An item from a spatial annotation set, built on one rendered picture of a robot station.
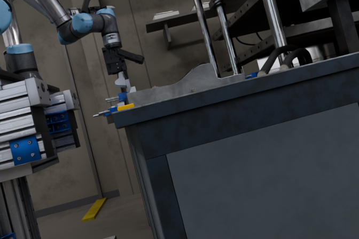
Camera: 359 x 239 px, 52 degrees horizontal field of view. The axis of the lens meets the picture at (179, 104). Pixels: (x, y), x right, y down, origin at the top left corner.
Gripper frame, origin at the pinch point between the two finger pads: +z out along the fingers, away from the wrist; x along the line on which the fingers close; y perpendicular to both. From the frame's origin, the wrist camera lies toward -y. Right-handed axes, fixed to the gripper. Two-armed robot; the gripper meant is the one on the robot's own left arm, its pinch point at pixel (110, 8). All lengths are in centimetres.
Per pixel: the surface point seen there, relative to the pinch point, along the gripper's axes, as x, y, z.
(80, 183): -229, 153, 14
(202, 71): 79, 45, 2
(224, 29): 8, 21, 74
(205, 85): 79, 51, 2
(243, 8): 38, 14, 67
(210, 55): -29, 36, 86
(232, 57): 11, 41, 74
